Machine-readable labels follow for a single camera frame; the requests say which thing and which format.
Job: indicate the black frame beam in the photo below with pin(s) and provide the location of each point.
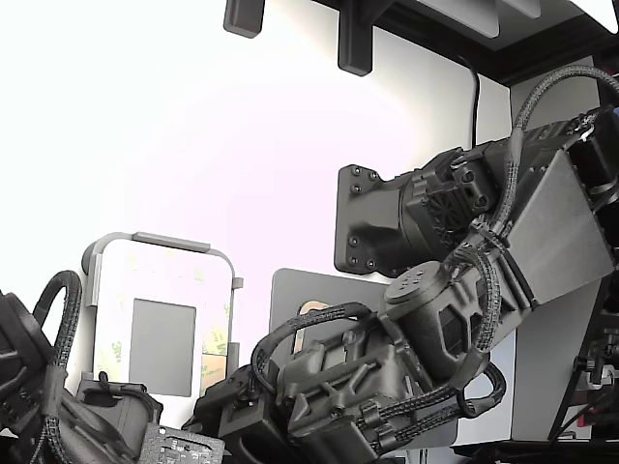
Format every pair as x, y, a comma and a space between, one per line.
556, 48

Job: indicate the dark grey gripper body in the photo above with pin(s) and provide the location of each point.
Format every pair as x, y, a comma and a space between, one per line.
121, 411

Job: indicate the grey plate with rimmed recess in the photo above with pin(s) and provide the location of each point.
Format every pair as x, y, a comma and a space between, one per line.
290, 285

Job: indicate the black ribbed robot arm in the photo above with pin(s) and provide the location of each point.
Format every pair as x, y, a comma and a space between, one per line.
19, 348

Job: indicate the wide grey slanted panel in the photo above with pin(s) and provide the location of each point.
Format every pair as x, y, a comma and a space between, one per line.
464, 14

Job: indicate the black screwed base mount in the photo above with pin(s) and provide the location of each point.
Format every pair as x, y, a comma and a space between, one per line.
358, 217

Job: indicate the grey printed fixture stand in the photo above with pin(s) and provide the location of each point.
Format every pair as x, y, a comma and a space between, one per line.
169, 241

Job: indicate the black equipment with red parts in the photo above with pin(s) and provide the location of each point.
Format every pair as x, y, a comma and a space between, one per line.
604, 367

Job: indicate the tan protective film green print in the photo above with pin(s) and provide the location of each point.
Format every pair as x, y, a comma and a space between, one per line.
215, 338

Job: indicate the light grey cabinet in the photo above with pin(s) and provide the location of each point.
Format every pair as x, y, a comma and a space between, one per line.
546, 386

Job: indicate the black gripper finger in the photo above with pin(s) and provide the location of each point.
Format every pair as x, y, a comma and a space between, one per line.
203, 411
234, 384

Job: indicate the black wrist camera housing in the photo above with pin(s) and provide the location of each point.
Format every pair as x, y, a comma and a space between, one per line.
251, 430

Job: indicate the short black bracket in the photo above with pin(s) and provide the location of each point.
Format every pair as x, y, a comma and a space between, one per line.
244, 19

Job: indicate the black printed gripper body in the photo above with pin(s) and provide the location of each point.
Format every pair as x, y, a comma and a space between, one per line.
338, 386

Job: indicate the long black bracket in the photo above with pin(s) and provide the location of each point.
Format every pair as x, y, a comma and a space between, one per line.
355, 43

